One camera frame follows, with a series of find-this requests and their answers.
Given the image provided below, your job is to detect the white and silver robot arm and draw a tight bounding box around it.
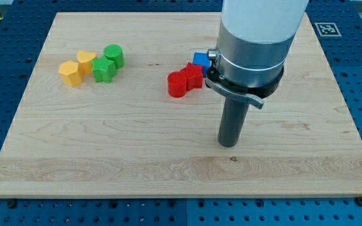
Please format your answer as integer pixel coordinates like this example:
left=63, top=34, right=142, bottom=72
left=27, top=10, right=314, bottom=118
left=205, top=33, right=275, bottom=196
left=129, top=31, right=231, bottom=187
left=217, top=0, right=309, bottom=88

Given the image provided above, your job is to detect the red cylinder block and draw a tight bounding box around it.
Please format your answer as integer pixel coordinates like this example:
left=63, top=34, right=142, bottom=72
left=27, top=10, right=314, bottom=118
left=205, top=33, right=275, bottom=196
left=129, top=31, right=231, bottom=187
left=167, top=71, right=187, bottom=98

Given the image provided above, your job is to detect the red star block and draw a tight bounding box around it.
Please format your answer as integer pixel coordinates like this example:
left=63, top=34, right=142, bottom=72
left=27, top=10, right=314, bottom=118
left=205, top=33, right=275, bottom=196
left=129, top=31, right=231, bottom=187
left=181, top=62, right=203, bottom=91

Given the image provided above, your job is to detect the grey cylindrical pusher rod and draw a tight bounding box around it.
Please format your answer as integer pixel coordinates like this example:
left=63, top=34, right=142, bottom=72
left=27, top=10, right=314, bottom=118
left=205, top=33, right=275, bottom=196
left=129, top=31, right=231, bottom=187
left=217, top=98, right=249, bottom=148

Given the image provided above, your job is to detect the blue cube block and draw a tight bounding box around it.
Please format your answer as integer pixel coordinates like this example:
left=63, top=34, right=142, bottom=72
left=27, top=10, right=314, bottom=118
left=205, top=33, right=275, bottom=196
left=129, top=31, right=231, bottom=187
left=192, top=52, right=211, bottom=78

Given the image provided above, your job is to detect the light wooden board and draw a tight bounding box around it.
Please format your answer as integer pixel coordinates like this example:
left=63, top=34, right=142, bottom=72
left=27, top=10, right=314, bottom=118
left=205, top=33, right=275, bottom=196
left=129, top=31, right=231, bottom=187
left=0, top=13, right=362, bottom=199

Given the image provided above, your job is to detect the black clamp with silver lever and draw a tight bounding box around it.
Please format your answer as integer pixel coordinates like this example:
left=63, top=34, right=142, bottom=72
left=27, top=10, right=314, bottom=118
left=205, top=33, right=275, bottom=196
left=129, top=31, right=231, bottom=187
left=206, top=48, right=284, bottom=109

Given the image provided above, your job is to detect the green star block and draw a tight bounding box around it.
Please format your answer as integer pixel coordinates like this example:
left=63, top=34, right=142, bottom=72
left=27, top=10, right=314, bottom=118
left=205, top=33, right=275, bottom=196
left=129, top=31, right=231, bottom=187
left=92, top=56, right=117, bottom=83

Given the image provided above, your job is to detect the green cylinder block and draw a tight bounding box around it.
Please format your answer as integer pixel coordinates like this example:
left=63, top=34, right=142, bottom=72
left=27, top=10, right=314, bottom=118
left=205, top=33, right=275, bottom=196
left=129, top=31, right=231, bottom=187
left=103, top=44, right=125, bottom=69

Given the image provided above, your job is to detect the yellow heart block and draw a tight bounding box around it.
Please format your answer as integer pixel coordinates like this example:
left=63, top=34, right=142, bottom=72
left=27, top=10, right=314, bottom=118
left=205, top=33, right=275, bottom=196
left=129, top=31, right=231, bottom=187
left=76, top=50, right=97, bottom=75

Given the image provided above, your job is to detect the yellow hexagon block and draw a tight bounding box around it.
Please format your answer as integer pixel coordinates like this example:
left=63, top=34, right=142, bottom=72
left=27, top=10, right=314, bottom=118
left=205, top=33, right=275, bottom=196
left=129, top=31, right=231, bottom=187
left=58, top=60, right=84, bottom=87

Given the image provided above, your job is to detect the white fiducial marker tag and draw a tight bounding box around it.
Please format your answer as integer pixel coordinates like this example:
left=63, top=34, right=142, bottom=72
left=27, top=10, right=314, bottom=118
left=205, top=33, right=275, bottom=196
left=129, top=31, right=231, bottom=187
left=315, top=22, right=341, bottom=37

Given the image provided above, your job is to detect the black bolt front left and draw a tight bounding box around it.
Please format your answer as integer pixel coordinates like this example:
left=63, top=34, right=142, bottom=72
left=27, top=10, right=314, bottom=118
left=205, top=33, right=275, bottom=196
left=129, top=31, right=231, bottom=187
left=6, top=199, right=17, bottom=209

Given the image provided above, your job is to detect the black bolt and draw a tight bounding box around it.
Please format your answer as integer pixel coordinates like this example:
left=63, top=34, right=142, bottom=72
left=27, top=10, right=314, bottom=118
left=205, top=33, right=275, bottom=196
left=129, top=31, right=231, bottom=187
left=6, top=199, right=17, bottom=209
left=354, top=196, right=362, bottom=207

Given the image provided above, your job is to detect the black bolt front right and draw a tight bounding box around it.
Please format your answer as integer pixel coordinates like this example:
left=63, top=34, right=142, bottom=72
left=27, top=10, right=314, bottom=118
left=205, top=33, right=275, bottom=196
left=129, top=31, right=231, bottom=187
left=354, top=196, right=362, bottom=207

